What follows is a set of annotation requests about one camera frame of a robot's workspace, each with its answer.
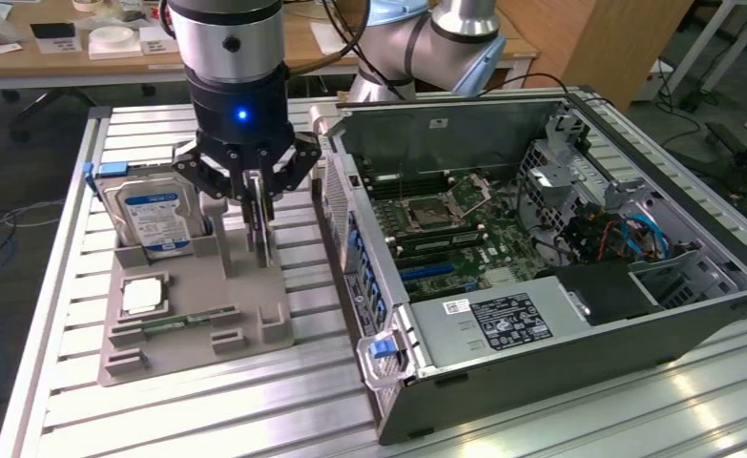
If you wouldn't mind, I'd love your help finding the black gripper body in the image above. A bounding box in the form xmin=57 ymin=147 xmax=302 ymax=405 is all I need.
xmin=187 ymin=71 xmax=295 ymax=176

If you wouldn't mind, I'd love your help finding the green graphics card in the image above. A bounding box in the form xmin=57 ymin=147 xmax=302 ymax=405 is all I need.
xmin=243 ymin=171 xmax=280 ymax=274

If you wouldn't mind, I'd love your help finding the hard disk with blue caddy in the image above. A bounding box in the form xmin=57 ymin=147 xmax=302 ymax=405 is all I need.
xmin=83 ymin=155 xmax=204 ymax=261

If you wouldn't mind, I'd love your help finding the black RAM slot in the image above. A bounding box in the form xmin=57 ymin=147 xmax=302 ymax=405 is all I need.
xmin=370 ymin=183 xmax=450 ymax=199
xmin=364 ymin=171 xmax=446 ymax=187

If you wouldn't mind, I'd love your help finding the white labelled box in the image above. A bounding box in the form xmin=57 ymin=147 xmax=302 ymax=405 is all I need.
xmin=138 ymin=26 xmax=179 ymax=55

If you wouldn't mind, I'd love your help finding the white paper stack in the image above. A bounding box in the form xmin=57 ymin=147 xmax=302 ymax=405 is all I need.
xmin=311 ymin=21 xmax=363 ymax=59

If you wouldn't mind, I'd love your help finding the CPU socket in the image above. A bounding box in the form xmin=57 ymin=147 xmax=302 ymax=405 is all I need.
xmin=398 ymin=195 xmax=455 ymax=235

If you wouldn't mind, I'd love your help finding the white box with bowl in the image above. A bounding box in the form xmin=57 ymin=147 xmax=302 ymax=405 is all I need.
xmin=87 ymin=26 xmax=146 ymax=61

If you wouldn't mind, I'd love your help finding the grey parts rack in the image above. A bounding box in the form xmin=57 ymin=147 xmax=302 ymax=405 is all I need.
xmin=96 ymin=196 xmax=298 ymax=387

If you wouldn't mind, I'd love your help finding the silver CPU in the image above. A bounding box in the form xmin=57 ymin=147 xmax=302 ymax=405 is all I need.
xmin=120 ymin=280 xmax=166 ymax=315

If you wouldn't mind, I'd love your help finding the metal socket cover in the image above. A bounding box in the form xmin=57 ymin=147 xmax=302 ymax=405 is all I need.
xmin=446 ymin=172 xmax=495 ymax=209

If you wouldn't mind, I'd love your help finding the black RAM stick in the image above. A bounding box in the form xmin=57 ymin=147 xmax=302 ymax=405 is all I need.
xmin=395 ymin=233 xmax=486 ymax=255

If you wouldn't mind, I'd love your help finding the blue expansion slot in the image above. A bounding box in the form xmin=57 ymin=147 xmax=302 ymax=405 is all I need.
xmin=398 ymin=261 xmax=456 ymax=281

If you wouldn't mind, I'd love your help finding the green RAM stick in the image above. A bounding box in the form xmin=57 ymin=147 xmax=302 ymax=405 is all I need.
xmin=136 ymin=307 xmax=235 ymax=335

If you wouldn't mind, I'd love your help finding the white box with black lid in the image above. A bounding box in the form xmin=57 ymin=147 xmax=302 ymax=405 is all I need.
xmin=28 ymin=22 xmax=83 ymax=54

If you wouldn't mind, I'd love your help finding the green motherboard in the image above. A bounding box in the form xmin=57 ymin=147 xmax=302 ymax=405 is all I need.
xmin=350 ymin=156 xmax=539 ymax=302

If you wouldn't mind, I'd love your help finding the wooden desk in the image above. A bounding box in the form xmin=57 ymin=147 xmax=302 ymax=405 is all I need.
xmin=0 ymin=0 xmax=539 ymax=104

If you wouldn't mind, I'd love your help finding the tall silver disk bay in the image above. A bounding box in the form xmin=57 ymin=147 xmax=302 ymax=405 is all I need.
xmin=515 ymin=137 xmax=610 ymax=268

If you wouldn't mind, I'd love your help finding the blue case latch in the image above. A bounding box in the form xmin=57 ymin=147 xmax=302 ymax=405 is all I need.
xmin=370 ymin=333 xmax=406 ymax=362

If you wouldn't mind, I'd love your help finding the grey power supply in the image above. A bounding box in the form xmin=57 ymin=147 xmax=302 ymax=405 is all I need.
xmin=407 ymin=276 xmax=595 ymax=371

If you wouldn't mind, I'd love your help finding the wooden cabinet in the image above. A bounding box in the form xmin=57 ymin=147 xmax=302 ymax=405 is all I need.
xmin=497 ymin=0 xmax=697 ymax=109

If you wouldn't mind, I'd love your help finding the dark grey PC case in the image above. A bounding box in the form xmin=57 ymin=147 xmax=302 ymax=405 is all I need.
xmin=308 ymin=85 xmax=747 ymax=448

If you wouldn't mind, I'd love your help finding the low silver disk bay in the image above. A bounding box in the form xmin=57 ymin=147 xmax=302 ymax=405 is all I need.
xmin=626 ymin=247 xmax=743 ymax=311

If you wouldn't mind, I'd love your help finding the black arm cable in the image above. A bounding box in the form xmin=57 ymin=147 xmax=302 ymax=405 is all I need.
xmin=320 ymin=0 xmax=412 ymax=93

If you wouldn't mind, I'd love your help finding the white floor cable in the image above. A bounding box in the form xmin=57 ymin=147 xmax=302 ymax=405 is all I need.
xmin=0 ymin=198 xmax=64 ymax=229

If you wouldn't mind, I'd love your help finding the black power cable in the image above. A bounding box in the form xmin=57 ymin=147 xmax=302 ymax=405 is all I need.
xmin=490 ymin=70 xmax=575 ymax=96

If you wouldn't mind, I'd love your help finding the red wire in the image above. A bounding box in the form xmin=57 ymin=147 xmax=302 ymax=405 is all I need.
xmin=594 ymin=218 xmax=623 ymax=261

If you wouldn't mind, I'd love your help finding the blue wire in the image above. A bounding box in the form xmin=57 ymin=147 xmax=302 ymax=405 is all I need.
xmin=623 ymin=214 xmax=671 ymax=261

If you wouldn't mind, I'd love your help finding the white table frame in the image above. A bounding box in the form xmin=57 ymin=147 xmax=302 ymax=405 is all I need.
xmin=662 ymin=0 xmax=747 ymax=130

